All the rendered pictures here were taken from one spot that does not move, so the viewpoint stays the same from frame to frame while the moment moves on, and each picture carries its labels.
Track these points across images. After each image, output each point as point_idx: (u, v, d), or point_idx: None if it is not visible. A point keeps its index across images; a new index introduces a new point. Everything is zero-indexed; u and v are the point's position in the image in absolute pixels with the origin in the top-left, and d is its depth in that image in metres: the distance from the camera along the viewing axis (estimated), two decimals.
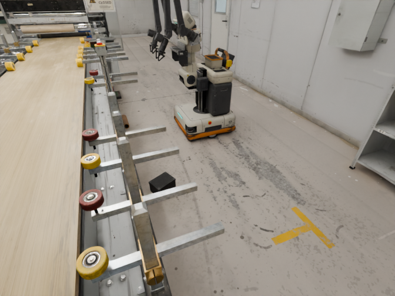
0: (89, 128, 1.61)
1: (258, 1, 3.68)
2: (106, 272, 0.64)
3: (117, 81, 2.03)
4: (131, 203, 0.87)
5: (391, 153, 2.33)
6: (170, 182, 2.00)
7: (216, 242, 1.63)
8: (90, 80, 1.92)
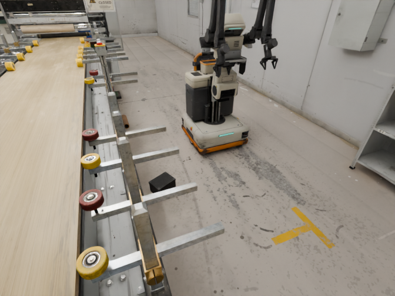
0: (89, 128, 1.61)
1: (258, 1, 3.68)
2: (106, 272, 0.64)
3: (117, 81, 2.03)
4: (131, 203, 0.87)
5: (391, 153, 2.33)
6: (170, 182, 2.00)
7: (216, 242, 1.63)
8: (90, 80, 1.92)
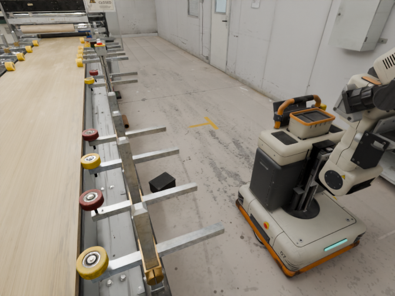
0: (89, 128, 1.61)
1: (258, 1, 3.68)
2: (106, 272, 0.64)
3: (117, 81, 2.03)
4: (131, 203, 0.87)
5: (391, 153, 2.33)
6: (170, 182, 2.00)
7: (216, 242, 1.63)
8: (90, 80, 1.92)
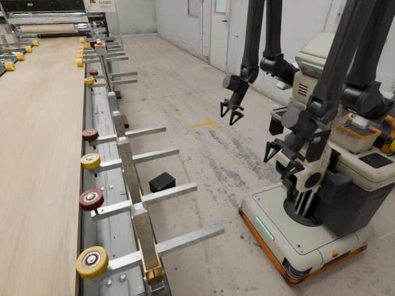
0: (89, 128, 1.61)
1: None
2: (106, 272, 0.64)
3: (117, 81, 2.03)
4: (131, 203, 0.87)
5: (391, 153, 2.33)
6: (170, 182, 2.00)
7: (216, 242, 1.63)
8: (90, 80, 1.92)
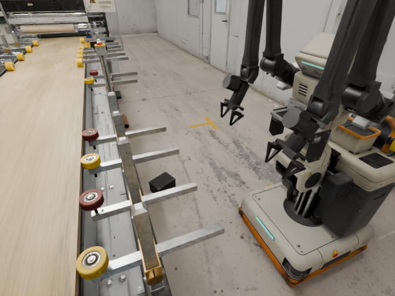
0: (89, 128, 1.61)
1: None
2: (106, 272, 0.64)
3: (117, 81, 2.03)
4: (131, 203, 0.87)
5: (391, 153, 2.33)
6: (170, 182, 2.00)
7: (216, 242, 1.63)
8: (90, 80, 1.92)
